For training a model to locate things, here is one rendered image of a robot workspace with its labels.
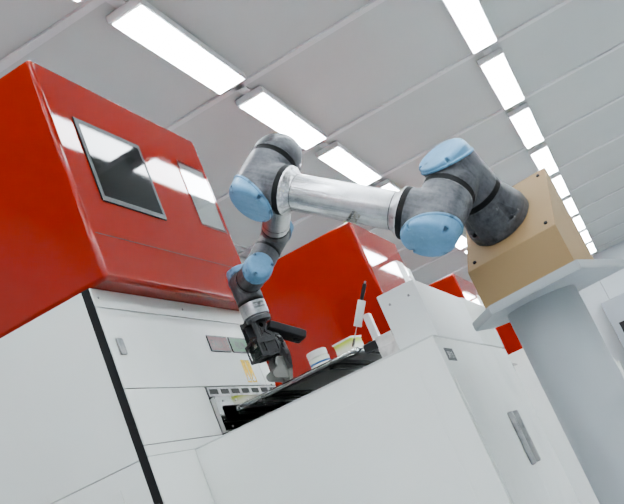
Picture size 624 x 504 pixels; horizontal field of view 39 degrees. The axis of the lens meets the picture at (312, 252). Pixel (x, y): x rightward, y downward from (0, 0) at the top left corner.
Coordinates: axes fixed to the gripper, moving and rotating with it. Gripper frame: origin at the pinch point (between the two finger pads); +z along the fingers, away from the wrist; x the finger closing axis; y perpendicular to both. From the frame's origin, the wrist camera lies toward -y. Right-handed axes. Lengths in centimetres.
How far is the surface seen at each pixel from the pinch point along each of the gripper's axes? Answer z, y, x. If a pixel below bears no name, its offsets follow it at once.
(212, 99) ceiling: -183, -117, -142
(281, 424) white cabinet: 12.9, 24.3, 26.5
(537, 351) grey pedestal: 21, -14, 70
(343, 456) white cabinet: 25.0, 18.3, 35.6
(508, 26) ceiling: -184, -298, -82
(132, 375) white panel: -9, 50, 17
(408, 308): 1, -2, 53
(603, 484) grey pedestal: 51, -14, 70
